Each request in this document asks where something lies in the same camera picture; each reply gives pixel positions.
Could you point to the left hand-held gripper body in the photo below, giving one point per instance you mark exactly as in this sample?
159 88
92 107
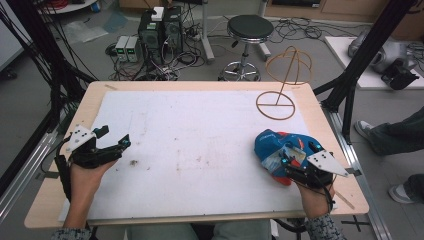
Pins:
87 154

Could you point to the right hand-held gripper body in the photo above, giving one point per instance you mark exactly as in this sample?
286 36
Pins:
320 166

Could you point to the blue and red cap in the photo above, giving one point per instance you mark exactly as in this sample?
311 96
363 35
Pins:
271 146

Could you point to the person's left hand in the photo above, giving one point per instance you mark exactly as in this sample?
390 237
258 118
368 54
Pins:
87 178

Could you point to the person's right hand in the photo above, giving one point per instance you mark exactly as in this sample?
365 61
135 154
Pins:
314 199

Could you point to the thin wooden stick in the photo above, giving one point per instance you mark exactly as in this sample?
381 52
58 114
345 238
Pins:
345 200

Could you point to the white table mat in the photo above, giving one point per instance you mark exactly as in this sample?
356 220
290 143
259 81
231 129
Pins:
206 150

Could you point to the grey power supply unit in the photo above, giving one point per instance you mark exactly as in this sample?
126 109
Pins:
132 49
121 48

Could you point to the white floor platform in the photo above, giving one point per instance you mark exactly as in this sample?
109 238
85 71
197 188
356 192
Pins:
343 56

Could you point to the black computer tower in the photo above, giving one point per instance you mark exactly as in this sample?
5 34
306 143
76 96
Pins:
173 30
150 36

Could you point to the black device on platform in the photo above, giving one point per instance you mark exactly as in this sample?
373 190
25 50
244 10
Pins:
398 76

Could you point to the person's legs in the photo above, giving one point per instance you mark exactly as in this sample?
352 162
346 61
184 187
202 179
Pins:
200 231

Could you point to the grey robot shell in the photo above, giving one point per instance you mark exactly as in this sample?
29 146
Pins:
390 53

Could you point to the blue tape roll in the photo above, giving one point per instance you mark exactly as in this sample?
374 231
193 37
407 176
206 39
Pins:
95 6

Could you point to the white box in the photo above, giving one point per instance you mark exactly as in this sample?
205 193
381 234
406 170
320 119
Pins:
158 13

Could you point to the black round stool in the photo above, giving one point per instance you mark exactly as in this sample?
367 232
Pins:
248 30

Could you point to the aluminium rail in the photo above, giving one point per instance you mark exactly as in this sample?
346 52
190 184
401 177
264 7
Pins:
26 166
353 156

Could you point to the black metal frame post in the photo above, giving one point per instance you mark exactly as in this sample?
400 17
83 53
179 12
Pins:
370 50
40 50

